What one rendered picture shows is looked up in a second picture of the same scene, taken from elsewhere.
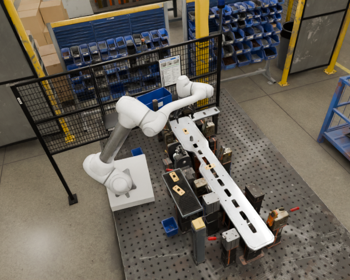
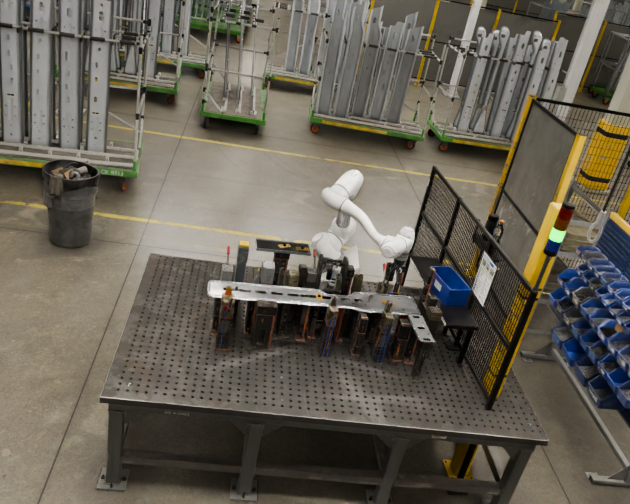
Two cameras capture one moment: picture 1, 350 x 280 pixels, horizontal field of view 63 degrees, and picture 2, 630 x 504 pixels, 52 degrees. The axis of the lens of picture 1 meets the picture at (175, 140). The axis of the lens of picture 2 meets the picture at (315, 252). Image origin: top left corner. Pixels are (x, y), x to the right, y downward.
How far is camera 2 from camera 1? 4.20 m
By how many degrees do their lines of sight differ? 76
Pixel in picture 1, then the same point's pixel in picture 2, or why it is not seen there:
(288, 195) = (268, 387)
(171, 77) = (481, 288)
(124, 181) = (318, 238)
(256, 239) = (216, 286)
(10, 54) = (545, 197)
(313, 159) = not seen: outside the picture
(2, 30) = (557, 170)
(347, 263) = (160, 381)
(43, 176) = not seen: hidden behind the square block
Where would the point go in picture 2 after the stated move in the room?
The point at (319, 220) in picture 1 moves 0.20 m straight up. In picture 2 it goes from (219, 391) to (223, 363)
